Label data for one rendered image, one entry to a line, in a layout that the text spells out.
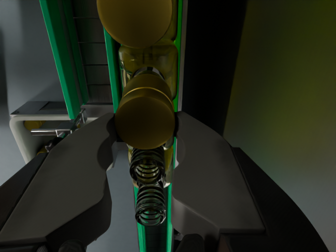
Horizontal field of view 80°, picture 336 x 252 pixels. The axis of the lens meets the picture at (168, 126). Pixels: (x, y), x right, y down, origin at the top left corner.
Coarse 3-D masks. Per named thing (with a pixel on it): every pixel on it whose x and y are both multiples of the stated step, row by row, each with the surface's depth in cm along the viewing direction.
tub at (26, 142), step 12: (12, 120) 46; (24, 120) 50; (48, 120) 55; (60, 120) 55; (12, 132) 48; (24, 132) 51; (24, 144) 51; (36, 144) 55; (24, 156) 52; (108, 168) 55
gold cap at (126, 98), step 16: (144, 80) 13; (160, 80) 14; (128, 96) 11; (144, 96) 10; (160, 96) 11; (128, 112) 11; (144, 112) 11; (160, 112) 11; (128, 128) 11; (144, 128) 11; (160, 128) 11; (128, 144) 12; (144, 144) 12; (160, 144) 12
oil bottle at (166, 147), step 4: (172, 100) 23; (172, 104) 22; (172, 136) 22; (168, 140) 21; (172, 140) 22; (164, 144) 21; (168, 144) 22; (172, 144) 23; (164, 148) 22; (168, 148) 22
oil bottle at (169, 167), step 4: (128, 148) 25; (172, 148) 25; (128, 152) 24; (164, 152) 24; (168, 152) 24; (172, 152) 25; (128, 156) 24; (164, 156) 23; (168, 156) 24; (172, 156) 24; (128, 160) 24; (168, 160) 24; (172, 160) 24; (128, 164) 24; (168, 164) 24; (172, 164) 24; (168, 168) 24; (172, 168) 25; (168, 172) 24; (164, 176) 24; (168, 176) 24; (132, 180) 24; (164, 180) 24; (168, 180) 24; (136, 184) 24; (164, 184) 24; (168, 184) 25
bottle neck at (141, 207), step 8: (144, 184) 21; (152, 184) 21; (160, 184) 22; (144, 192) 20; (152, 192) 20; (160, 192) 21; (136, 200) 21; (144, 200) 19; (152, 200) 19; (160, 200) 20; (136, 208) 20; (144, 208) 19; (152, 208) 19; (160, 208) 19; (136, 216) 19; (144, 216) 20; (152, 216) 21; (160, 216) 19; (144, 224) 20; (152, 224) 20
